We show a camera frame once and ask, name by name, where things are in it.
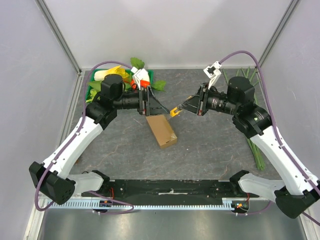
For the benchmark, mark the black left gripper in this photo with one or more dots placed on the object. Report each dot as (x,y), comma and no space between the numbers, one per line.
(149,105)

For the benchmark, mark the green long beans bundle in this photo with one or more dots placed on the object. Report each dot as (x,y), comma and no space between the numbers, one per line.
(250,73)

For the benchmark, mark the yellow napa cabbage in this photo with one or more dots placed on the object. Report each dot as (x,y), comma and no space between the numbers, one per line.
(111,72)

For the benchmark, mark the green leaf beside tray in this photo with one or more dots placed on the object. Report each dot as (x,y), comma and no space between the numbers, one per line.
(159,85)

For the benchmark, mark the green plastic tray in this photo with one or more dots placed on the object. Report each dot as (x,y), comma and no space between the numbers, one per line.
(127,82)

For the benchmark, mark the white radish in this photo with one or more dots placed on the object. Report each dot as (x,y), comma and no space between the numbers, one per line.
(146,76)

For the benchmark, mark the green leaf sprig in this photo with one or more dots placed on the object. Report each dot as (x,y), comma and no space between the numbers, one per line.
(137,63)

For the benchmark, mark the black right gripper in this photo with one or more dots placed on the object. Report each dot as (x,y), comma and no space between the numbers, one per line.
(201,102)

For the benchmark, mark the yellow utility knife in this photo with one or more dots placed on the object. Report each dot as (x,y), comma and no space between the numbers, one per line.
(175,111)

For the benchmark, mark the brown cardboard express box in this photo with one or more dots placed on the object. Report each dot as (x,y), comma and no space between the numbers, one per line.
(162,130)

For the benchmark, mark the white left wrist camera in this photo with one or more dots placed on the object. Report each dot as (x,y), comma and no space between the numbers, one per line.
(137,75)

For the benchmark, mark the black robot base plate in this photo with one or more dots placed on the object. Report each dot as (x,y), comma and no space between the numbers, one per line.
(170,191)

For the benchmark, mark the slotted white cable duct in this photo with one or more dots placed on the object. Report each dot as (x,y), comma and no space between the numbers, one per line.
(102,204)

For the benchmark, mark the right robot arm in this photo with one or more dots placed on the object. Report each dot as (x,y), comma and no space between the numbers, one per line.
(298,188)

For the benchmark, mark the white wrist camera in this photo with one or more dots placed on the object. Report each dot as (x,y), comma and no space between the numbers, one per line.
(213,73)
(137,75)

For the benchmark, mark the green white celery stalk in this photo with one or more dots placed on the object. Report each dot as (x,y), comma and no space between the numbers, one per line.
(92,94)

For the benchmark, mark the red chili pepper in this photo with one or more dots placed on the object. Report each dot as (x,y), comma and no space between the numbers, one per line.
(143,83)

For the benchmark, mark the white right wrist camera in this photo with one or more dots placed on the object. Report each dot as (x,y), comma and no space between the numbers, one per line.
(213,73)

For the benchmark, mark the large green leaf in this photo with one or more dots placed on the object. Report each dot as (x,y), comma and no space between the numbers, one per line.
(96,84)

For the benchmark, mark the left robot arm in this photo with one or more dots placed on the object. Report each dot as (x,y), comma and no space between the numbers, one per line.
(52,177)

